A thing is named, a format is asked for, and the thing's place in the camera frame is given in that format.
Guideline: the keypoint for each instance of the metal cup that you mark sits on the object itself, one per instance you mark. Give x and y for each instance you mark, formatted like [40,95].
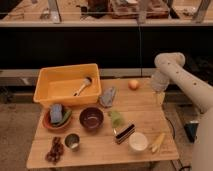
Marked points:
[72,141]

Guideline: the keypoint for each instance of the yellow plastic tub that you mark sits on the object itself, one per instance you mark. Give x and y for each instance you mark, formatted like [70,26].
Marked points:
[58,85]

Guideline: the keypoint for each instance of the black foot pedal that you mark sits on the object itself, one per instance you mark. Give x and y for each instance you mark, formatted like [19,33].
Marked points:
[191,130]

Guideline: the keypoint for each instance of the green vegetable in bowl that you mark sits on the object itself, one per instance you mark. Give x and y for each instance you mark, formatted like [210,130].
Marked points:
[64,119]

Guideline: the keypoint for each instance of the orange bowl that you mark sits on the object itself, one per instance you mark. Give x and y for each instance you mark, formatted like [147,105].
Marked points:
[49,125]

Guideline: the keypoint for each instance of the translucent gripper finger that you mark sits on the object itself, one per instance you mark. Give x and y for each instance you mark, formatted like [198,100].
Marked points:
[156,97]
[162,96]

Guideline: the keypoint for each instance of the blue sponge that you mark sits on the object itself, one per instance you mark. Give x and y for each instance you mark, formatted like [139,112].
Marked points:
[56,113]

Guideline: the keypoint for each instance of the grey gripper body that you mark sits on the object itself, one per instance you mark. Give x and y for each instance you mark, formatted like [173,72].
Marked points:
[159,81]

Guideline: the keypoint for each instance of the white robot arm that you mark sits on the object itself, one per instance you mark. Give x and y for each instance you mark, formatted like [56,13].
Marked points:
[169,68]

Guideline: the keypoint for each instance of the brown dried chilli bunch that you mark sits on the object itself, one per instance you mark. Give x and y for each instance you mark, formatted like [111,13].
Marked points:
[56,151]

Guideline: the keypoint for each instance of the orange apple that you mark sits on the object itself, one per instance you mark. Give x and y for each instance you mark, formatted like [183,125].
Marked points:
[133,84]

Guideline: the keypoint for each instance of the white small bowl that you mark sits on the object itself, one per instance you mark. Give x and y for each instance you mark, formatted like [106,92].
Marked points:
[138,142]

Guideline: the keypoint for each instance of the purple bowl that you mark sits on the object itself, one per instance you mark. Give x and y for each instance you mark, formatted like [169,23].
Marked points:
[91,118]

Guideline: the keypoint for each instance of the grey blue cloth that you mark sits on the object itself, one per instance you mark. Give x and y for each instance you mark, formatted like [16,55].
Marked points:
[107,97]

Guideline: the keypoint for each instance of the dish brush in tub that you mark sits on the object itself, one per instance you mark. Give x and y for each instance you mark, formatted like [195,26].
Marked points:
[86,82]

